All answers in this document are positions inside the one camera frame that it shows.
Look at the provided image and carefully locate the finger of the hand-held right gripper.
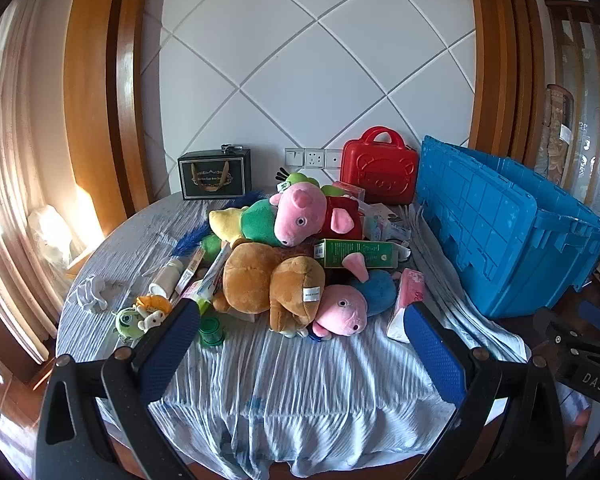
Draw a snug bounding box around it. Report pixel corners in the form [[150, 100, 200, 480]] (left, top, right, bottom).
[[532, 306, 600, 357], [577, 301, 600, 336]]

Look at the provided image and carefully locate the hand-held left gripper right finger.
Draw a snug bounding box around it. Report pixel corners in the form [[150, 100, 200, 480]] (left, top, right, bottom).
[[404, 302, 568, 480]]

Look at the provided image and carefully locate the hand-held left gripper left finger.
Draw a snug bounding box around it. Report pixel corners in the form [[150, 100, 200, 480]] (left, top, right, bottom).
[[35, 299, 203, 480]]

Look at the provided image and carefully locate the pink floral tissue pack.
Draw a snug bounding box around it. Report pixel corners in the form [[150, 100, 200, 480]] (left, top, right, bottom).
[[386, 268, 427, 344]]

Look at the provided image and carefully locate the blue plastic crate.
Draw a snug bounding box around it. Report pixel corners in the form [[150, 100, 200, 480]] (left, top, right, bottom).
[[414, 135, 600, 320]]

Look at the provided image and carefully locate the green carton box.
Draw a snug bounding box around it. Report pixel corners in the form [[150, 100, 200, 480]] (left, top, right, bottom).
[[312, 238, 402, 269]]

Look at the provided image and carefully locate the pink pig plush red dress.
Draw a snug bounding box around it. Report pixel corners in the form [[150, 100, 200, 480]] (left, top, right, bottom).
[[271, 182, 365, 249]]

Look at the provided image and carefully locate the green plastic cap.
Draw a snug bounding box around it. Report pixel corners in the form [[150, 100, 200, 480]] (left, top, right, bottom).
[[199, 314, 226, 349]]

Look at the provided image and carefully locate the orange-haired small doll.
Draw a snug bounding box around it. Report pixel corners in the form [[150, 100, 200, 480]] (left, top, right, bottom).
[[134, 294, 174, 330]]

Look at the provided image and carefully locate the green one-eyed monster toy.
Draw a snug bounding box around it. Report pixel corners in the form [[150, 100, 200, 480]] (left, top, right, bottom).
[[112, 307, 147, 339]]

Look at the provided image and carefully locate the white bottle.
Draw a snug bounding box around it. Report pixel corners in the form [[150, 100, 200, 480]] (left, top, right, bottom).
[[147, 257, 187, 297]]

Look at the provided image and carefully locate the long white card packet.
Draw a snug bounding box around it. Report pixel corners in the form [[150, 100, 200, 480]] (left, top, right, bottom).
[[194, 241, 232, 305]]

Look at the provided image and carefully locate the white cloth glove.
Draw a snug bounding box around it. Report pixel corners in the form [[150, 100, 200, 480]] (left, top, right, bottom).
[[76, 274, 112, 314]]

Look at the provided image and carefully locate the pink pig plush blue body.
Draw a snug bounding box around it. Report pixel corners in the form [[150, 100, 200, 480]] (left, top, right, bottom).
[[311, 253, 399, 339]]

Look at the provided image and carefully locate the brown bear plush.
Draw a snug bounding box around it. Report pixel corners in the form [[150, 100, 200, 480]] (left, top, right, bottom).
[[211, 242, 327, 337]]

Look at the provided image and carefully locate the blue feather duster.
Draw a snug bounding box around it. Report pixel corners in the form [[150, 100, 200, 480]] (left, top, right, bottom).
[[169, 187, 267, 257]]

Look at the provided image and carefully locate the colourful cartoon box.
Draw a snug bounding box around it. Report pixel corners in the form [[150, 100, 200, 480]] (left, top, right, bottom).
[[364, 204, 412, 247]]

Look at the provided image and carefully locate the green yellow dinosaur plush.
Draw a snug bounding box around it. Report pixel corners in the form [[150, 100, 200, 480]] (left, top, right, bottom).
[[209, 199, 282, 247]]

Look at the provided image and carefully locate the white plastic bag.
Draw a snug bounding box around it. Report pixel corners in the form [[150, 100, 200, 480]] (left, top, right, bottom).
[[26, 206, 75, 267]]

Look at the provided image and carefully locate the black gift box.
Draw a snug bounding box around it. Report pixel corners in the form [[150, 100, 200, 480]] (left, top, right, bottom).
[[177, 144, 254, 202]]

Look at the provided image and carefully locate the small clear plastic box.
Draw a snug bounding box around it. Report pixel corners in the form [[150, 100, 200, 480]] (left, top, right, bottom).
[[334, 181, 367, 202]]

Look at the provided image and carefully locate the red toy suitcase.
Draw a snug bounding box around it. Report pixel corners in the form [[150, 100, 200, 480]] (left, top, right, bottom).
[[340, 126, 421, 206]]

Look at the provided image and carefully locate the light green frog plush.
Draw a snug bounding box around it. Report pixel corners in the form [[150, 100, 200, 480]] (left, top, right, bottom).
[[279, 172, 353, 200]]

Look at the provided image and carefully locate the glass panel door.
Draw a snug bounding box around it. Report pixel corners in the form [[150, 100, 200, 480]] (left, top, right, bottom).
[[545, 0, 600, 221]]

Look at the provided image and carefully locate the cream curtain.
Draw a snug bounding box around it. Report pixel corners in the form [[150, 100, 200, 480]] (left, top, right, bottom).
[[0, 0, 83, 366]]

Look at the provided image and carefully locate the white wall socket panel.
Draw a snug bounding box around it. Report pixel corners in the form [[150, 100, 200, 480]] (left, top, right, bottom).
[[284, 147, 344, 169]]

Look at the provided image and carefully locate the wooden wall trim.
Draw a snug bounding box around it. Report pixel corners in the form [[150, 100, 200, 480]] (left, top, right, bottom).
[[466, 0, 548, 163], [61, 0, 182, 221]]

